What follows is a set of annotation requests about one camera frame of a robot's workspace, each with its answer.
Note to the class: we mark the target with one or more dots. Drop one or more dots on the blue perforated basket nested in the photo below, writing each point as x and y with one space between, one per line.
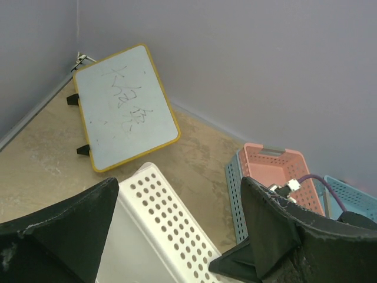
234 176

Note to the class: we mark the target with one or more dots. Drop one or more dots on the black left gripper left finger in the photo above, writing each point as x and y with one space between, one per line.
63 242

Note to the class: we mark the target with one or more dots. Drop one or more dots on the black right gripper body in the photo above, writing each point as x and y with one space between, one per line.
357 220

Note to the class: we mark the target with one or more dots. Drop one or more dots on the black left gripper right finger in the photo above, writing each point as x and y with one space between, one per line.
289 243

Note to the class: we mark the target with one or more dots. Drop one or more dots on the blue perforated basket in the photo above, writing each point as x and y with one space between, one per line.
352 198

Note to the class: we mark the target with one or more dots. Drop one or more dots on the pink perforated plastic basket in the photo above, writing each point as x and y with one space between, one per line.
276 166

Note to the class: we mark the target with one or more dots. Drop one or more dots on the white perforated plastic basket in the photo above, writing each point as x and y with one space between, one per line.
153 237

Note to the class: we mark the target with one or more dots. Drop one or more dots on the metal corner bracket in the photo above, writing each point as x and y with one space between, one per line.
81 60

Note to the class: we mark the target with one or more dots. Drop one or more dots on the yellow framed whiteboard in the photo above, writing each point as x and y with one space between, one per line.
125 111

